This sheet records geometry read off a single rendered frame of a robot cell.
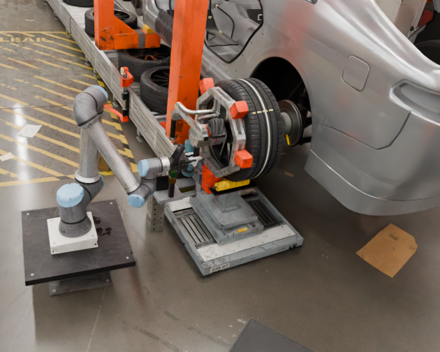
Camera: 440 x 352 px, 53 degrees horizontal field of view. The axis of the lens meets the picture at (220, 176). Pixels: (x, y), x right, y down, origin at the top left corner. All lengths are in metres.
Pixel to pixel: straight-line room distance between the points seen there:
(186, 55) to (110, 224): 1.20
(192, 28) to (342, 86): 1.04
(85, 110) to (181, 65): 0.91
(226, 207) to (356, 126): 1.20
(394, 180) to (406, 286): 1.22
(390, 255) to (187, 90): 1.96
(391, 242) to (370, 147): 1.49
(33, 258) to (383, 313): 2.21
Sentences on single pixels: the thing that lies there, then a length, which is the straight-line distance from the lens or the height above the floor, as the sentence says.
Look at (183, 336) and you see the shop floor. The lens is 2.76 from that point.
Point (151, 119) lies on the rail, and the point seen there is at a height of 0.39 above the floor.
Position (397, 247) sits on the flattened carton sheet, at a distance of 3.78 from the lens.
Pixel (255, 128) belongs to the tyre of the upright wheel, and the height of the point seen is 1.03.
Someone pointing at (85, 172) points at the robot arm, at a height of 0.69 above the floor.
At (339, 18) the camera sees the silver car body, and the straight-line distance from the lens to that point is 2.60.
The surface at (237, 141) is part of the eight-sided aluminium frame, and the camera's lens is 2.61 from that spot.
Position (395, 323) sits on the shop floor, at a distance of 3.23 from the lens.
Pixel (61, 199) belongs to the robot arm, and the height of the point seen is 0.61.
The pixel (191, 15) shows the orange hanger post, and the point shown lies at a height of 1.46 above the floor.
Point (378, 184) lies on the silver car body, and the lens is 2.50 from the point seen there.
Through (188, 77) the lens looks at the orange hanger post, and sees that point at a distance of 3.10.
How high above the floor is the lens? 2.25
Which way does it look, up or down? 35 degrees down
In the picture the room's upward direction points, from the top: 9 degrees clockwise
